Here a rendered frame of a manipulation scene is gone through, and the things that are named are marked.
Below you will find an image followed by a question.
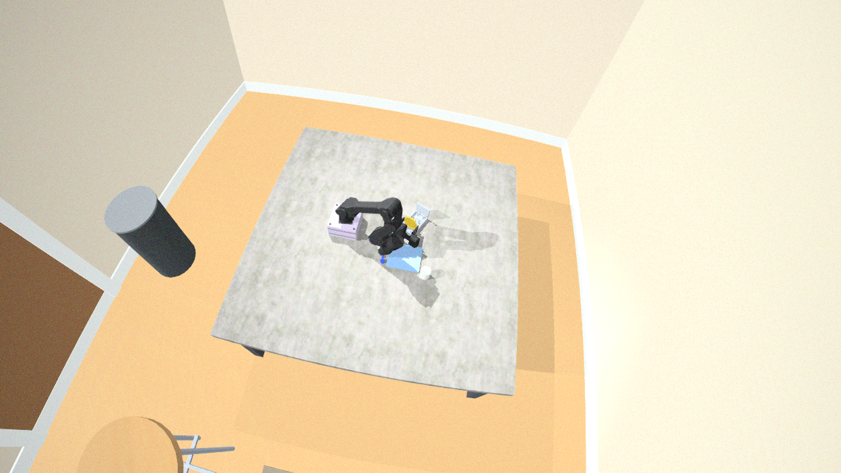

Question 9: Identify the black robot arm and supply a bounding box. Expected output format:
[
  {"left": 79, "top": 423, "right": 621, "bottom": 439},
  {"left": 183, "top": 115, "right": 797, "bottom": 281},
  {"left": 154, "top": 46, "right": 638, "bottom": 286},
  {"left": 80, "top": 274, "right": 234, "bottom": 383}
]
[{"left": 335, "top": 197, "right": 407, "bottom": 256}]

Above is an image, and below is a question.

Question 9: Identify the light blue flat mat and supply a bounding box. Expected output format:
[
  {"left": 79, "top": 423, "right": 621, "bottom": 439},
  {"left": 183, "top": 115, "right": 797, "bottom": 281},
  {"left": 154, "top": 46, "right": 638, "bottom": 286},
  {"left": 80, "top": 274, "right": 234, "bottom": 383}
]
[{"left": 386, "top": 245, "right": 423, "bottom": 273}]

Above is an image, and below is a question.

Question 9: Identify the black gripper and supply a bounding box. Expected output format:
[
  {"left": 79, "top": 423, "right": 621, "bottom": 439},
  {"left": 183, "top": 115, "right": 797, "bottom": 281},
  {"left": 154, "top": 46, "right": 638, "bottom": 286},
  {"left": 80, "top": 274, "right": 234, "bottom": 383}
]
[{"left": 402, "top": 217, "right": 420, "bottom": 248}]

